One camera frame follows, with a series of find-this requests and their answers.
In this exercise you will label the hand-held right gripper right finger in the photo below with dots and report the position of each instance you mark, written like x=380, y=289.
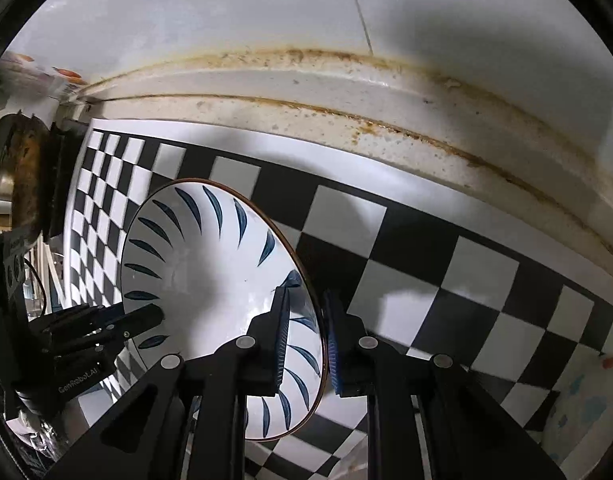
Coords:
x=332, y=345

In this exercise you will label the colourful wall sticker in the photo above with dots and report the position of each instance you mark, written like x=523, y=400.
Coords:
x=41, y=77

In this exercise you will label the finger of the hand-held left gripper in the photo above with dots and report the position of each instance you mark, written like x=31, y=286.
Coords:
x=91, y=346
x=141, y=320

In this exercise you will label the steel steamer pot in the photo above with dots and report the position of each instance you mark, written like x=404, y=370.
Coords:
x=4, y=160

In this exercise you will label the white plate blue leaf pattern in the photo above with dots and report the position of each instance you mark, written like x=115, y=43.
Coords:
x=196, y=270

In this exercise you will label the black white checkered mat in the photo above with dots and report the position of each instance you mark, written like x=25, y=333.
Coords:
x=411, y=260

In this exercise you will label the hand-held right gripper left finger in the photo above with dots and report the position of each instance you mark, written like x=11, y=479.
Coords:
x=282, y=332

